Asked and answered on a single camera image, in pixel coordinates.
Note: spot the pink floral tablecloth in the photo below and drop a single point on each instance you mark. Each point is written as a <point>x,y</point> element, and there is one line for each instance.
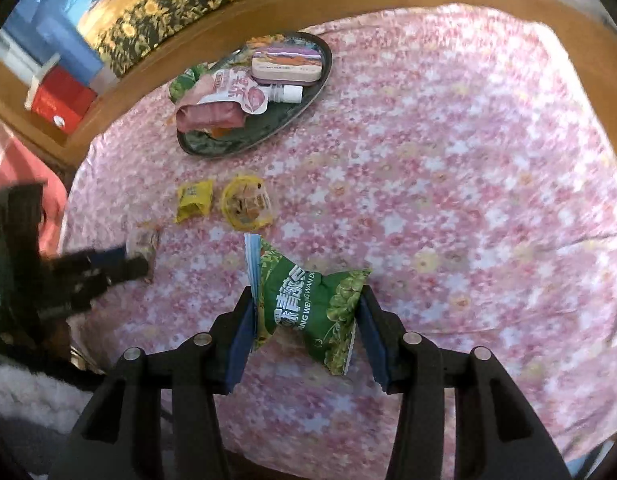
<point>438,210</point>

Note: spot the green pea snack packet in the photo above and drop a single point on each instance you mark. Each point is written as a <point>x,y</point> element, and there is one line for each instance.
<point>308,310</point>
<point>181,85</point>

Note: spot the sunflower field painting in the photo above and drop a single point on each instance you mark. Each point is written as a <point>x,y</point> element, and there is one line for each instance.
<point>163,5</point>

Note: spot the blue glass window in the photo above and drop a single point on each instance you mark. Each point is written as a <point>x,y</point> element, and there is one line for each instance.
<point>53,25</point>

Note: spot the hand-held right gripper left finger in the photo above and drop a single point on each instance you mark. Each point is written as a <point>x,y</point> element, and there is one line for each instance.
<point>241,345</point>

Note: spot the patterned ceramic plate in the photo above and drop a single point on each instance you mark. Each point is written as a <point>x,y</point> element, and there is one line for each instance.
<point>288,120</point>

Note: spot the red box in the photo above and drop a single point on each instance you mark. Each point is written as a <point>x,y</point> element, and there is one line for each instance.
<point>58,105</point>

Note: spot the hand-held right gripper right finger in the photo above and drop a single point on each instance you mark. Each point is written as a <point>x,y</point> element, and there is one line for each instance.
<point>373,345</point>

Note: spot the small yellow snack packet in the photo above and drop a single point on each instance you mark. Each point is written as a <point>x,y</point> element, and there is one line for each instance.
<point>193,200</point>

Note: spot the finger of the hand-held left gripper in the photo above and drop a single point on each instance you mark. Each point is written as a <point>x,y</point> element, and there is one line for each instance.
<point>106,256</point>
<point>128,269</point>

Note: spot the red white cloth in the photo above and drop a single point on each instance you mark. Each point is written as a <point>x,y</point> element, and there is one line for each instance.
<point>18,165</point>

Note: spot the orange snack packet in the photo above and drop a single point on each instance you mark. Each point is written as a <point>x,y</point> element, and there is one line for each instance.
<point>263,41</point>
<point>218,133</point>

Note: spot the purple tin box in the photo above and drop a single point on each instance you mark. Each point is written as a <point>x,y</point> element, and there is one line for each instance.
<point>288,65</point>

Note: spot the yellow jelly cup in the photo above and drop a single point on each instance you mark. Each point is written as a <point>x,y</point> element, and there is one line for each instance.
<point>246,202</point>

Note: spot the white fluffy rug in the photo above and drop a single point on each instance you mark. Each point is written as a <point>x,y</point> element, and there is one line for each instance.
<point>28,390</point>

